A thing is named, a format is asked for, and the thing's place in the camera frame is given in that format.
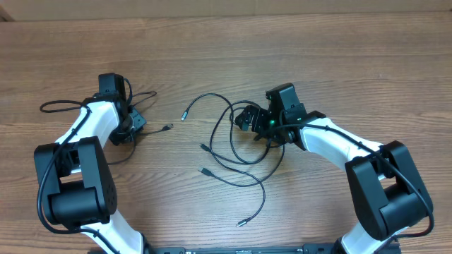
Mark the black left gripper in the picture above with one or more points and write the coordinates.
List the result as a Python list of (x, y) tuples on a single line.
[(135, 122)]

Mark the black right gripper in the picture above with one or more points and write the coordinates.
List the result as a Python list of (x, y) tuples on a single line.
[(247, 118)]

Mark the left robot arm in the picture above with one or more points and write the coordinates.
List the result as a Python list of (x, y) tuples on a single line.
[(77, 194)]

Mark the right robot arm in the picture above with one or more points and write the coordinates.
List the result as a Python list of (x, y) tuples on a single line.
[(389, 196)]

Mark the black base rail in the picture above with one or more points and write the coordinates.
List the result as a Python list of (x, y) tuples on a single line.
[(309, 248)]

